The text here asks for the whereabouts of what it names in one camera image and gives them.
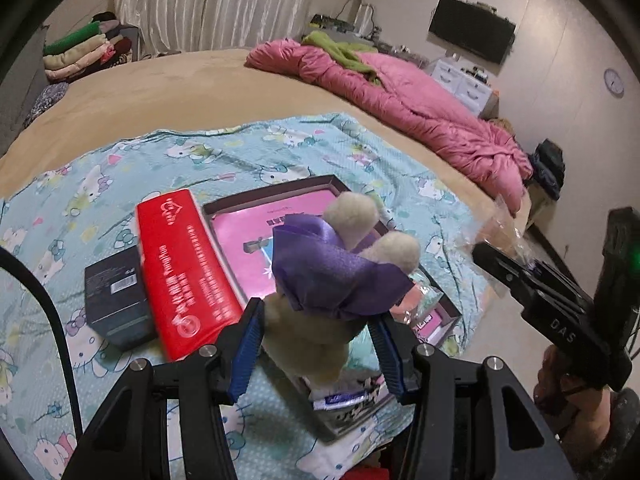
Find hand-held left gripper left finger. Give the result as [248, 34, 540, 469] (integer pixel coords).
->
[62, 297, 266, 480]

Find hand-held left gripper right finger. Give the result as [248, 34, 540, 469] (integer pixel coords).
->
[367, 312, 576, 480]

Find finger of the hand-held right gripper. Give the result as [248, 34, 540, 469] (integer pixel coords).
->
[472, 242, 556, 306]
[517, 258, 596, 307]

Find beige plush bear purple dress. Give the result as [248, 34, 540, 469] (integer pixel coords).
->
[260, 192, 421, 386]

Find person's right forearm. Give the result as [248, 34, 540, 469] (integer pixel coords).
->
[550, 390, 640, 480]

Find person's right hand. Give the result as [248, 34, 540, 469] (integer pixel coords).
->
[532, 345, 613, 441]

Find red tissue box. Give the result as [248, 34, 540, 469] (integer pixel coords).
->
[135, 189, 248, 362]

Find dark bag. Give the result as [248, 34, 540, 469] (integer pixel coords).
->
[530, 139, 566, 201]

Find pink book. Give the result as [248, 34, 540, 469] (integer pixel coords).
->
[212, 189, 448, 346]

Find red cloth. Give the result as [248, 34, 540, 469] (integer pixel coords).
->
[350, 465, 391, 480]

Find black box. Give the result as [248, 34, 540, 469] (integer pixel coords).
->
[84, 247, 156, 352]

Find pink quilt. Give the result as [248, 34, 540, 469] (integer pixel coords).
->
[245, 39, 533, 213]

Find white drawer cabinet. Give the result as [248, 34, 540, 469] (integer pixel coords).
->
[430, 57, 500, 118]

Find cartoon cat printed blanket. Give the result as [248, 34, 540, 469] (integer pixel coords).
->
[0, 112, 488, 480]

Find green cloth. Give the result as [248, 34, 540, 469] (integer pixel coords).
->
[302, 30, 381, 85]

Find bed with tan sheet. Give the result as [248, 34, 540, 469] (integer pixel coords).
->
[0, 49, 531, 221]

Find cluttered side table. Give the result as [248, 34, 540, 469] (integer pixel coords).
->
[310, 0, 431, 56]

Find dark patterned cloth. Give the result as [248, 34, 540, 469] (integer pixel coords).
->
[22, 82, 68, 128]

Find stack of folded clothes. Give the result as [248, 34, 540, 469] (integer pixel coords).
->
[42, 11, 133, 81]

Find white curtains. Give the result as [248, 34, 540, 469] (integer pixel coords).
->
[115, 0, 353, 56]

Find black cable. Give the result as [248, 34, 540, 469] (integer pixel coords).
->
[0, 247, 83, 441]

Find black wall television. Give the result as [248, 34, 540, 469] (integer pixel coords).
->
[428, 0, 516, 65]

